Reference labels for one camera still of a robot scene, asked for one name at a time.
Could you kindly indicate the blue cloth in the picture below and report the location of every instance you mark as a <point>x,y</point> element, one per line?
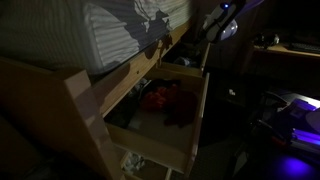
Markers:
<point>184,61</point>

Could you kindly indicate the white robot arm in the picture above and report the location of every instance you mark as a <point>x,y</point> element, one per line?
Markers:
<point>221,18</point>

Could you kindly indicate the red cloth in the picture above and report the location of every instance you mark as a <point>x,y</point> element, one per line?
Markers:
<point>155,100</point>

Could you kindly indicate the grey folded cloth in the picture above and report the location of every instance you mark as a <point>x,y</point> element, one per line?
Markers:
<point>142,86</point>

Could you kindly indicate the light wooden drawer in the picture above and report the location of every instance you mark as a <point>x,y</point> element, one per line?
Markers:
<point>186,68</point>
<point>160,143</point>
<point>146,168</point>

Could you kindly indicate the white patterned cloth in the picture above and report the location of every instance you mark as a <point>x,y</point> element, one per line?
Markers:
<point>135,162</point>

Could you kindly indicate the dark clothes pile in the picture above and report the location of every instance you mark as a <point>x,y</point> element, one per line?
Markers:
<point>125,111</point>

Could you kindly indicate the small white object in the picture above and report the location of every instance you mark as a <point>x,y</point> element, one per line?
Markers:
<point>232,92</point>

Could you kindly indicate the striped white mattress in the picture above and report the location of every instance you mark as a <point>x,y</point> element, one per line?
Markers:
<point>110,36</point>

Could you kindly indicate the dark headset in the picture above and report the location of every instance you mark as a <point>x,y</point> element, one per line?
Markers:
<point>266,40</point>

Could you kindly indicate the wooden desk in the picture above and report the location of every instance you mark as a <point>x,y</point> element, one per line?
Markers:
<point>283,53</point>

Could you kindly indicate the purple lit equipment box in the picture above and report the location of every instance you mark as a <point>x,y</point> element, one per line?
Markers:
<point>296,123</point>

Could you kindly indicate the black keyboard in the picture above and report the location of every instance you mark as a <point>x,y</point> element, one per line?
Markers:
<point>305,47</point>

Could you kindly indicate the wooden bed frame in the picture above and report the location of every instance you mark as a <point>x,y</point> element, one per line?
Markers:
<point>83,110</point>

